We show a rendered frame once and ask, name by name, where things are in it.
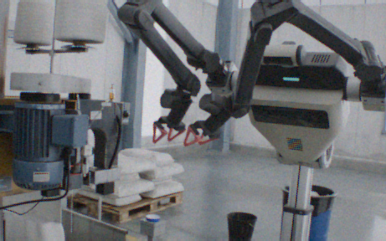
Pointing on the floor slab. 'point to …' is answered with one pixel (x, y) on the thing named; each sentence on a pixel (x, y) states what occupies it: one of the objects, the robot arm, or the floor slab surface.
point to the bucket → (240, 226)
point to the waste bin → (321, 204)
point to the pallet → (120, 213)
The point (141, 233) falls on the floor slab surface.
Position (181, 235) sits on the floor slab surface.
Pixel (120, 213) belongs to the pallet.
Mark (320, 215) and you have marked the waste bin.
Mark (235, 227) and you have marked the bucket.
